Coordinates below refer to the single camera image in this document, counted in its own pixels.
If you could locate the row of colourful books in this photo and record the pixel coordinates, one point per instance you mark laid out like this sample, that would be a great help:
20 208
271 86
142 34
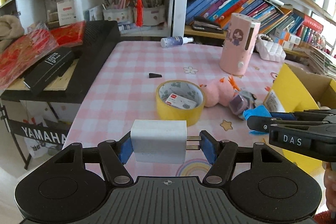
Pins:
213 16

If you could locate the pink cylindrical humidifier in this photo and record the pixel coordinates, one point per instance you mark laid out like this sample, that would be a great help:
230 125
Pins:
239 44

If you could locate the small black wedge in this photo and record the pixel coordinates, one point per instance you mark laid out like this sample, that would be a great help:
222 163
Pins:
154 75

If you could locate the black keyboard instrument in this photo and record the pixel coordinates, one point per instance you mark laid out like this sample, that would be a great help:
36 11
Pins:
61 106

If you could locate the small spray bottle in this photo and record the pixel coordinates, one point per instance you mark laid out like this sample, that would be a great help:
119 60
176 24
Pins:
175 41

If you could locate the pink plush chick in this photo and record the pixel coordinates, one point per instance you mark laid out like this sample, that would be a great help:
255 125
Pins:
220 91

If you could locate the blue toy car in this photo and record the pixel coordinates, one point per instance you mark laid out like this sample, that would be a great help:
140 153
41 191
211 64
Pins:
259 111

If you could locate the red tassel ornament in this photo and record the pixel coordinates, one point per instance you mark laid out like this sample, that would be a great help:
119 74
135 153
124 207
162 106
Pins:
139 20

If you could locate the pink checkered tablecloth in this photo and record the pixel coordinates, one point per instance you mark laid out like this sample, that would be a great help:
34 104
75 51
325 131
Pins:
123 92

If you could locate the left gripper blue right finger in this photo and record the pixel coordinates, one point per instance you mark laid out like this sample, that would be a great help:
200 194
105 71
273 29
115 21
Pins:
221 156

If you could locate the yellow tape roll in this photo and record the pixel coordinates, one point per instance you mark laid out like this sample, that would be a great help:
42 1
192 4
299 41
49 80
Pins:
185 89

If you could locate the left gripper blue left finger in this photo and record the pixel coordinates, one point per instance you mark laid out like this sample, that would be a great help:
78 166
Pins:
114 155

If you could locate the white charger plug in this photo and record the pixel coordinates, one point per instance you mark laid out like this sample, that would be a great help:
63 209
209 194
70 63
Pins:
159 141

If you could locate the black flat box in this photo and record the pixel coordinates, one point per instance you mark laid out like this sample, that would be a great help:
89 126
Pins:
54 65

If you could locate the white quilted handbag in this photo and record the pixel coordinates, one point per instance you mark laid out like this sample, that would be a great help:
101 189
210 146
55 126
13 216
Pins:
269 50

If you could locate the pastel toy truck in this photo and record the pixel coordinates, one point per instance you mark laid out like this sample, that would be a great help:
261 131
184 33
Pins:
242 101

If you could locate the yellow cardboard box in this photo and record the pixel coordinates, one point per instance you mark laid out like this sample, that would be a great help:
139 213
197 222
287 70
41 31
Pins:
296 90

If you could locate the white staples box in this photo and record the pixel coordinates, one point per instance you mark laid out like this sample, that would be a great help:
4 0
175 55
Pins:
180 102

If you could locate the person's right hand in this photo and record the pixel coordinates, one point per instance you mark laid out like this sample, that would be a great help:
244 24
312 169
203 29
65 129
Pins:
329 183

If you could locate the stack of papers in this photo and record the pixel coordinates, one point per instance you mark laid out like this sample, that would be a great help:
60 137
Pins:
322 63

